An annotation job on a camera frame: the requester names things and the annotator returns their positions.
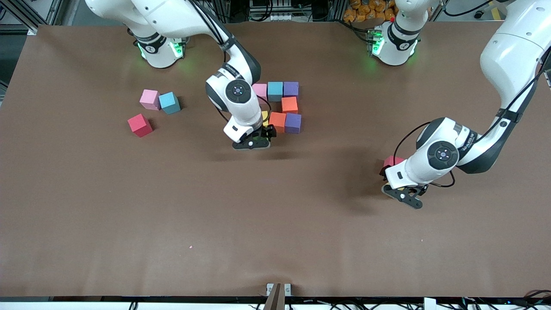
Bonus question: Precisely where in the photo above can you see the blue foam cube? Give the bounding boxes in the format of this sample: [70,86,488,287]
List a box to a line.
[267,81,284,102]
[159,92,181,115]

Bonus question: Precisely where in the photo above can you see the white electrical device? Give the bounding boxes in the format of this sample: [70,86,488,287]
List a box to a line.
[249,0,294,22]

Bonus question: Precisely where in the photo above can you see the orange snack bags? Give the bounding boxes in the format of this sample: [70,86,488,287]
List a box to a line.
[343,0,397,23]

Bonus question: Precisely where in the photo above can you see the black cable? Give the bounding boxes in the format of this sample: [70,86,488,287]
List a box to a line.
[392,121,432,167]

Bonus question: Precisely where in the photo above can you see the metal camera pole bracket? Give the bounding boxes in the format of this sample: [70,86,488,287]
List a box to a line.
[266,283,291,310]

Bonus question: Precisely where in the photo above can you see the aluminium frame profile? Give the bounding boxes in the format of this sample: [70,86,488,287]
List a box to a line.
[0,0,65,36]

